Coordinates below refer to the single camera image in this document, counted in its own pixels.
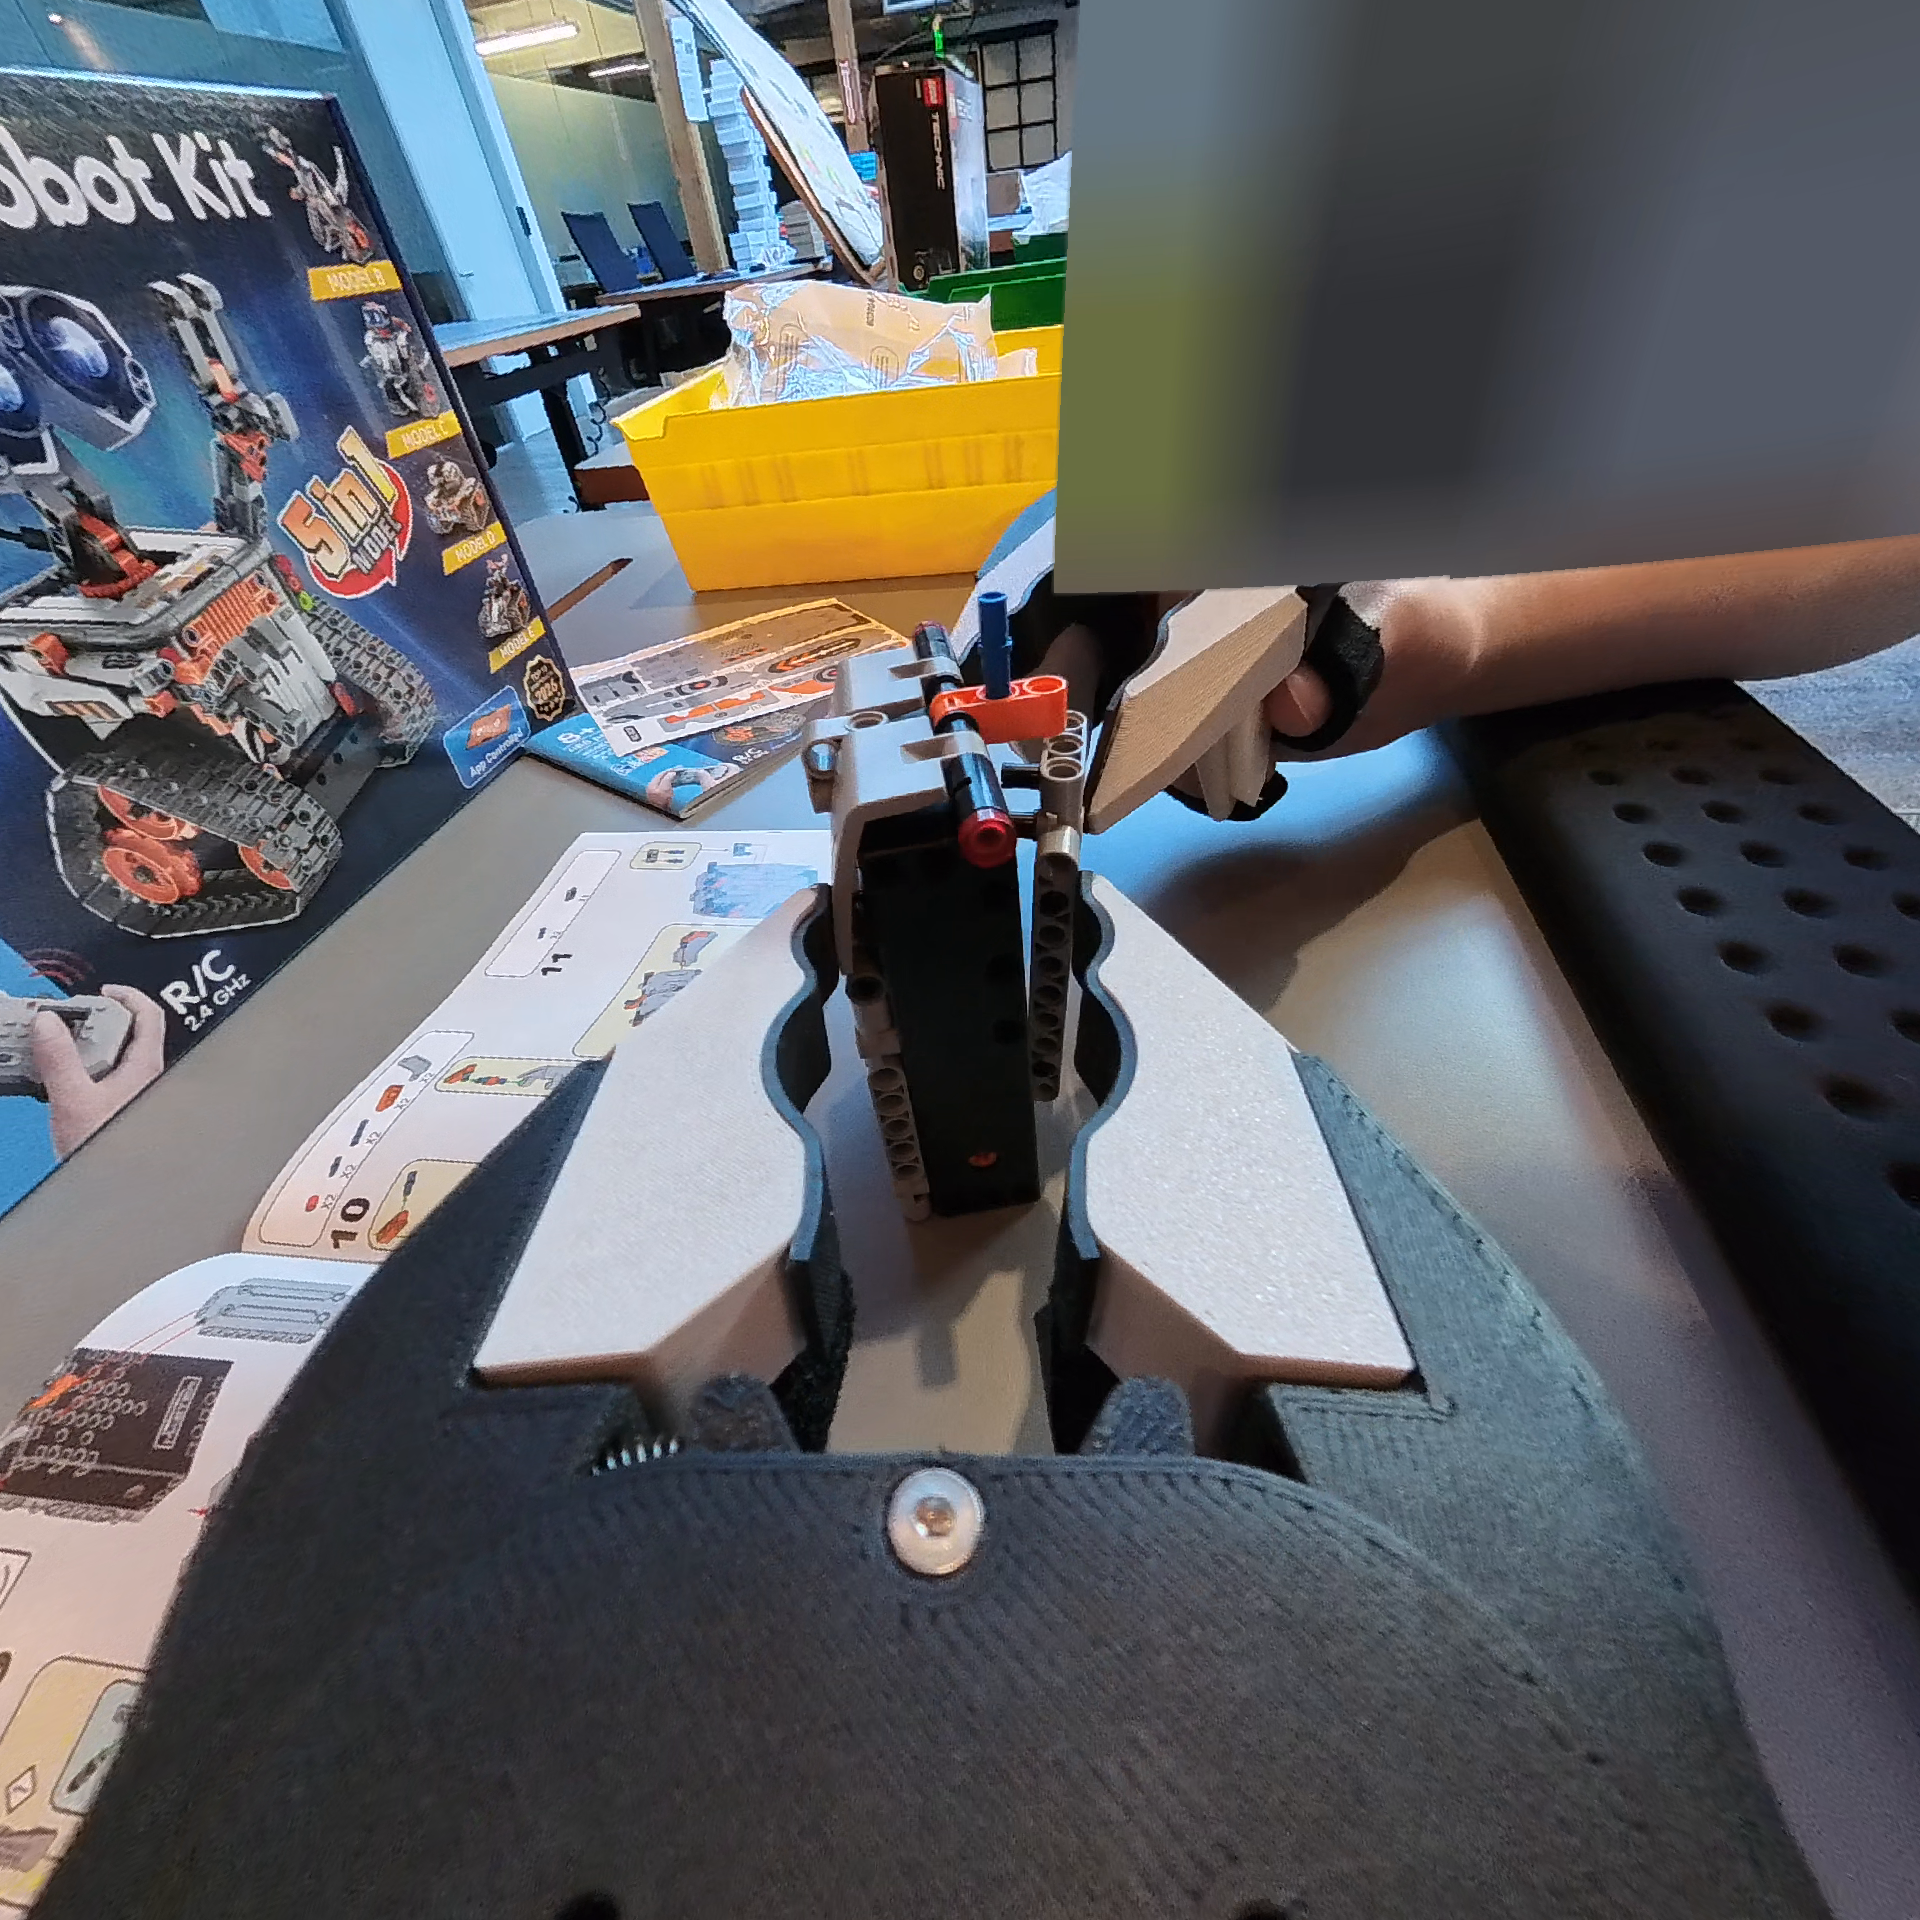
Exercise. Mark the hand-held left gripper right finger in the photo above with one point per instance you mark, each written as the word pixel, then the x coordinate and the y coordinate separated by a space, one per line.
pixel 1230 1200

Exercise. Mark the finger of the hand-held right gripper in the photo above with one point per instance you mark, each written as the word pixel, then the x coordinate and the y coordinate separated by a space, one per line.
pixel 1080 645
pixel 1185 690

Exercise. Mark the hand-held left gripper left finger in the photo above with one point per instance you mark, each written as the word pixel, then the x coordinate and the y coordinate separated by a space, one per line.
pixel 674 1200

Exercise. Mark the grey perforated building beam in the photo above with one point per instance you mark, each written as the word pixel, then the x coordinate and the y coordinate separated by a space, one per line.
pixel 1054 960

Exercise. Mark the black building block assembly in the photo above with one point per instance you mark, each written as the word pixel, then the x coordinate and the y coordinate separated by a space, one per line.
pixel 945 1021

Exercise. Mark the person's right forearm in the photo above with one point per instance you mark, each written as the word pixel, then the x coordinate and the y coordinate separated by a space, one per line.
pixel 1620 630

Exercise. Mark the person's right hand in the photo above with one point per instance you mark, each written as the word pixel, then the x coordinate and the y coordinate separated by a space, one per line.
pixel 1303 705

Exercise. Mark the open instruction booklet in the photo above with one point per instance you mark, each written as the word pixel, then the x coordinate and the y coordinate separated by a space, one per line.
pixel 495 990

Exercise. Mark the yellow plastic bin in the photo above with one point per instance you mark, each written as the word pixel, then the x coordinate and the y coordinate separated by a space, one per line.
pixel 841 481

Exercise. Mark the green plastic bin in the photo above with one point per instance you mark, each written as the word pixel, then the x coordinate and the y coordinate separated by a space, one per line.
pixel 999 292

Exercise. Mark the crinkled clear plastic bag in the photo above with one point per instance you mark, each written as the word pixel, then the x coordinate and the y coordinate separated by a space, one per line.
pixel 855 345

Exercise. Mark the blue cover booklet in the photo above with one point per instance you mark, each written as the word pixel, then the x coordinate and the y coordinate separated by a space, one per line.
pixel 704 705

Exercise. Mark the tall black product box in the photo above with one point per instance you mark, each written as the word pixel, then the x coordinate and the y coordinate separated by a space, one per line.
pixel 927 164

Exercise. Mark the black perforated plastic panel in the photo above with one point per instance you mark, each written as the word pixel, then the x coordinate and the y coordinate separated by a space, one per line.
pixel 1724 974

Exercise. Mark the large leaning white board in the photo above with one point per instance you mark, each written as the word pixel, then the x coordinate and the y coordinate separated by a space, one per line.
pixel 810 135

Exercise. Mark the blue office chair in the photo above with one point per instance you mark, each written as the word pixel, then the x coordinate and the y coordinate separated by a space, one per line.
pixel 663 241
pixel 596 249

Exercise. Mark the stack of white boxes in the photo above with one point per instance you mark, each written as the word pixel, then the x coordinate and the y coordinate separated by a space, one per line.
pixel 747 150

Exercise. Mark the wooden office table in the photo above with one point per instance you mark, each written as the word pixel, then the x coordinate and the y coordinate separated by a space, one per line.
pixel 525 338

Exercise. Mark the blue robot kit box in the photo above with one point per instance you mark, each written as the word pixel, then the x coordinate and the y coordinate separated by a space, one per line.
pixel 225 600

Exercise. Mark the wooden post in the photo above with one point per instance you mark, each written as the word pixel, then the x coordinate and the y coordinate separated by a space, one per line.
pixel 683 135

